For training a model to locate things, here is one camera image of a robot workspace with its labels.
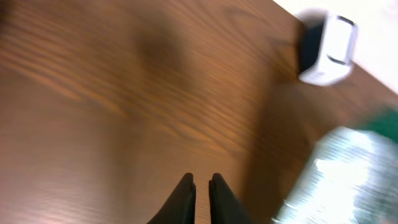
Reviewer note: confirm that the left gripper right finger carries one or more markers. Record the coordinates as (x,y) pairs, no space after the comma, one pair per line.
(225,208)

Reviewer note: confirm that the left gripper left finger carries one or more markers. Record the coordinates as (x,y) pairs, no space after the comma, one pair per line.
(179,208)

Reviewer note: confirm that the green 3M adhesive package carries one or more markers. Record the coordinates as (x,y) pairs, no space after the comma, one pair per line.
(350,178)

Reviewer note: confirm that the white barcode scanner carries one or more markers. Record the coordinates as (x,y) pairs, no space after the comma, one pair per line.
(326,50)

